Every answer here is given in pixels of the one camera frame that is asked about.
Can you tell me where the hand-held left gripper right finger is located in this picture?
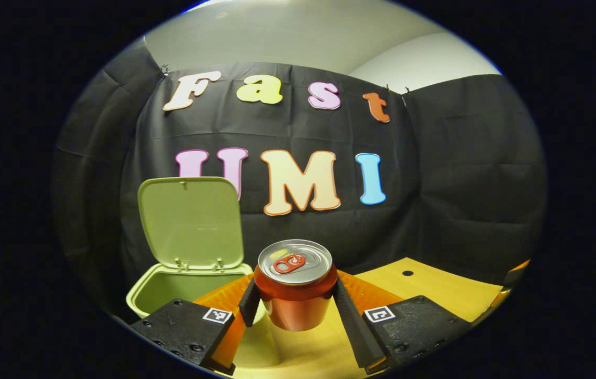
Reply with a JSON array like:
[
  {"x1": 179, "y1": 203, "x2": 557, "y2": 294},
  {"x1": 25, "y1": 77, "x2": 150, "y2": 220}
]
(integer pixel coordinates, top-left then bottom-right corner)
[{"x1": 332, "y1": 271, "x2": 474, "y2": 374}]

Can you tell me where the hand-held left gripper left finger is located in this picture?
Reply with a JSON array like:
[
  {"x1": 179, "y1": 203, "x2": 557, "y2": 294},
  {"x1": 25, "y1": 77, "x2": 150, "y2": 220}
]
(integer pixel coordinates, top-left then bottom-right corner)
[{"x1": 129, "y1": 274, "x2": 261, "y2": 375}]

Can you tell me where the red pop can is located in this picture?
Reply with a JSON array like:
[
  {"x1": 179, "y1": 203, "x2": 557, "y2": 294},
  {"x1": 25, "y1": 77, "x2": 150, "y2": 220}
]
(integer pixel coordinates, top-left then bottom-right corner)
[{"x1": 254, "y1": 240, "x2": 338, "y2": 332}]

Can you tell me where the green desktop garbage bin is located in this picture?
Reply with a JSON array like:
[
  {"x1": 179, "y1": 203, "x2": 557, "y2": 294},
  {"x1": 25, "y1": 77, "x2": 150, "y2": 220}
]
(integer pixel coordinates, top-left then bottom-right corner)
[{"x1": 126, "y1": 176, "x2": 267, "y2": 324}]

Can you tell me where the wooden desktop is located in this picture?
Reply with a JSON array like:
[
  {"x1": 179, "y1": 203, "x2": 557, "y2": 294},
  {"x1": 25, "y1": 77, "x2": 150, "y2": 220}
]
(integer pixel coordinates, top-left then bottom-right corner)
[{"x1": 224, "y1": 257, "x2": 506, "y2": 379}]

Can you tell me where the black backdrop cloth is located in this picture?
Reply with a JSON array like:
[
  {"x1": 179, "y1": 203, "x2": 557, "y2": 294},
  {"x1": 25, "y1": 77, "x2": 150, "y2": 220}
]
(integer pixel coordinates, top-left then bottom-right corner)
[{"x1": 52, "y1": 39, "x2": 548, "y2": 316}]

